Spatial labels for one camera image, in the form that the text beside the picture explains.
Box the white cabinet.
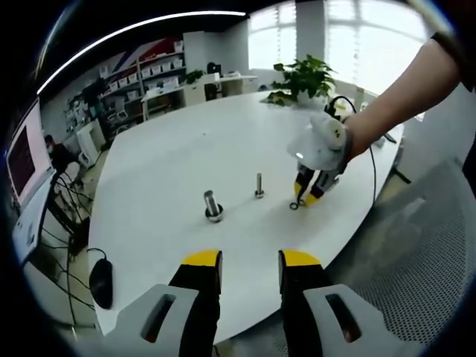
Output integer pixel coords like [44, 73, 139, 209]
[75, 121, 106, 165]

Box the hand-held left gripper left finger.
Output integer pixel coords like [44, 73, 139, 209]
[106, 248, 224, 357]

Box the long ceiling light strip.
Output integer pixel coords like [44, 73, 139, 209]
[36, 10, 247, 96]

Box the potted green plant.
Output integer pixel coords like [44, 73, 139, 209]
[268, 54, 338, 109]

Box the white laptop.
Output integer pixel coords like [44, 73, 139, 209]
[5, 98, 57, 266]

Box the thick threaded steel stud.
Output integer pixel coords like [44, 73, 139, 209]
[203, 189, 225, 225]

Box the tangle of black cables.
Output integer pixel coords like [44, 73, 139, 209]
[36, 222, 98, 329]

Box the white office desk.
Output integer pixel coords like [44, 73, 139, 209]
[141, 73, 258, 120]

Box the black laptop stand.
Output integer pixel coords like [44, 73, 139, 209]
[40, 170, 92, 258]

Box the black computer mouse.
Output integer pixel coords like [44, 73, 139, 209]
[89, 259, 114, 310]

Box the wide bright window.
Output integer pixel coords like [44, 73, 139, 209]
[326, 0, 429, 87]

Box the small green desk plant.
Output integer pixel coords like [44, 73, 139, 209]
[181, 69, 206, 85]

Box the narrow bright window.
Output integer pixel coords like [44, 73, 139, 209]
[248, 1, 298, 71]

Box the shelving with white bins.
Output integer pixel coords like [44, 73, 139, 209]
[97, 38, 187, 102]

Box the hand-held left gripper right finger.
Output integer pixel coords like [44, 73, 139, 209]
[277, 248, 411, 357]

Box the grey mesh office chair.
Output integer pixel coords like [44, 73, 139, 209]
[319, 152, 472, 357]

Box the black mouse cable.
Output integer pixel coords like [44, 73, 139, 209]
[86, 247, 109, 263]

